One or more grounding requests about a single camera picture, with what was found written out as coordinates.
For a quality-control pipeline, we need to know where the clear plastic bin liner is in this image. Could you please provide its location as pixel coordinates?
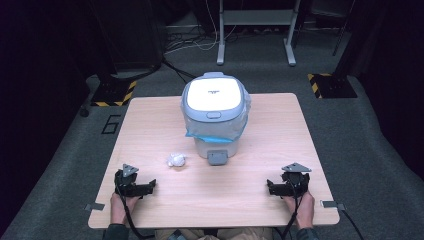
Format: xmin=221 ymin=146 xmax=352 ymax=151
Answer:
xmin=180 ymin=89 xmax=253 ymax=144

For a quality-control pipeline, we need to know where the bundle of floor cables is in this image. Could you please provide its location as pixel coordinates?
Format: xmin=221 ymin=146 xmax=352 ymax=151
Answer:
xmin=164 ymin=0 xmax=242 ymax=56

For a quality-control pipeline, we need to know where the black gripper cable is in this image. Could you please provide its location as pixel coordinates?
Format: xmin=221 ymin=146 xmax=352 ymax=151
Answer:
xmin=114 ymin=184 xmax=148 ymax=240
xmin=280 ymin=181 xmax=305 ymax=240

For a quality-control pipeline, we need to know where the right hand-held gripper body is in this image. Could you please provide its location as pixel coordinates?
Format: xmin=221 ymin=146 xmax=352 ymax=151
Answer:
xmin=280 ymin=162 xmax=313 ymax=198

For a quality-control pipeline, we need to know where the grey table edge bracket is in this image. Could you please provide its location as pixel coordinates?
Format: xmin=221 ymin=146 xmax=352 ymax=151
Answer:
xmin=84 ymin=202 xmax=106 ymax=212
xmin=320 ymin=199 xmax=347 ymax=212

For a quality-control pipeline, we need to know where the white metal stand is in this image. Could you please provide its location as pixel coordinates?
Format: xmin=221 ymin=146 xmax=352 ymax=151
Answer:
xmin=216 ymin=0 xmax=298 ymax=67

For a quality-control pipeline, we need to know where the black bracket cable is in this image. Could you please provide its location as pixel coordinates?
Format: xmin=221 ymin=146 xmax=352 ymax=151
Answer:
xmin=342 ymin=208 xmax=366 ymax=240

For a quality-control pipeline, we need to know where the thick black floor cable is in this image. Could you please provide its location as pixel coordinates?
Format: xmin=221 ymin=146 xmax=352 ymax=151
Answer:
xmin=160 ymin=57 xmax=198 ymax=85

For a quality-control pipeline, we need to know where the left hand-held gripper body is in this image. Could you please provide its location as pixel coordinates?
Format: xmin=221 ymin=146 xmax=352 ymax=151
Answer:
xmin=114 ymin=163 xmax=145 ymax=198

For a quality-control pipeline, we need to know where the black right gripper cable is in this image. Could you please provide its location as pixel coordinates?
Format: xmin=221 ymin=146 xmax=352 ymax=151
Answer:
xmin=280 ymin=181 xmax=305 ymax=240

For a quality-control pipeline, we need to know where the person's left hand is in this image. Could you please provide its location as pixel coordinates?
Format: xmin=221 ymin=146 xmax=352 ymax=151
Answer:
xmin=109 ymin=192 xmax=143 ymax=225

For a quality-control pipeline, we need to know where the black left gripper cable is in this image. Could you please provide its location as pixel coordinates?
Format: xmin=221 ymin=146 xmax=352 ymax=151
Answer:
xmin=114 ymin=184 xmax=148 ymax=240

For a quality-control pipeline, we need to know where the white pedal trash can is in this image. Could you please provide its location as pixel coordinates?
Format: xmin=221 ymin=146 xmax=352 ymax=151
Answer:
xmin=180 ymin=71 xmax=253 ymax=167

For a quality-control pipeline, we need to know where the black base with hazard stripes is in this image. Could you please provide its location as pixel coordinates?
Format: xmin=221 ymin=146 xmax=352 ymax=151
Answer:
xmin=90 ymin=77 xmax=138 ymax=108
xmin=306 ymin=72 xmax=359 ymax=100

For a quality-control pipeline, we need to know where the white paper ball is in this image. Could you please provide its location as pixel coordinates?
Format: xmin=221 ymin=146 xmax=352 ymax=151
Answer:
xmin=166 ymin=152 xmax=187 ymax=168

